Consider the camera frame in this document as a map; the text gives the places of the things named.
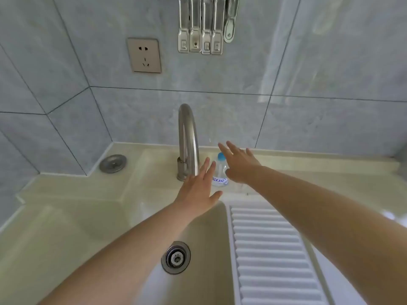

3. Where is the person's left hand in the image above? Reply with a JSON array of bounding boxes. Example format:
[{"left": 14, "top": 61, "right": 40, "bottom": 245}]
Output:
[{"left": 174, "top": 157, "right": 223, "bottom": 219}]

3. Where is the person's right hand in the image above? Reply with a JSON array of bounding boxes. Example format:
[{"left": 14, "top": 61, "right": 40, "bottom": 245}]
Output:
[{"left": 217, "top": 141, "right": 262, "bottom": 184}]

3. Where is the clear hand sanitizer pump bottle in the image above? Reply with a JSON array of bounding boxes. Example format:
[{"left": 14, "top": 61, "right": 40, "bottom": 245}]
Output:
[{"left": 211, "top": 152, "right": 230, "bottom": 188}]

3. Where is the person's right forearm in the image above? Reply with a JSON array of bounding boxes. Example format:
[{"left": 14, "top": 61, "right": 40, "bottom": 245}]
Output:
[{"left": 251, "top": 166, "right": 407, "bottom": 305}]

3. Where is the person's left forearm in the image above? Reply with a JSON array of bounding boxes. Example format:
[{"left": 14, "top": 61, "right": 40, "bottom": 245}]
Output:
[{"left": 36, "top": 200, "right": 198, "bottom": 305}]

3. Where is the curved steel faucet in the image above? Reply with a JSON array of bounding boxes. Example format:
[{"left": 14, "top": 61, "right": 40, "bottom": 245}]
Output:
[{"left": 176, "top": 103, "right": 200, "bottom": 182}]

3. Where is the steel sink drain strainer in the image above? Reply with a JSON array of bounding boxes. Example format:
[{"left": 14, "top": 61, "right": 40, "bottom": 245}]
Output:
[{"left": 161, "top": 241, "right": 191, "bottom": 275}]

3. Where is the round steel hole cover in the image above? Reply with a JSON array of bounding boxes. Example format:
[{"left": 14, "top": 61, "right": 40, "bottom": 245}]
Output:
[{"left": 99, "top": 154, "right": 128, "bottom": 174}]

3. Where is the cream sink with washboard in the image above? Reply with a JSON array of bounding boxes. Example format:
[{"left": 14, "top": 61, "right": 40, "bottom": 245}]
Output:
[{"left": 0, "top": 142, "right": 401, "bottom": 305}]

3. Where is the beige wall socket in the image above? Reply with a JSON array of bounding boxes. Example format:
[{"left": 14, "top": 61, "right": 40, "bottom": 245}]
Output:
[{"left": 127, "top": 37, "right": 162, "bottom": 74}]

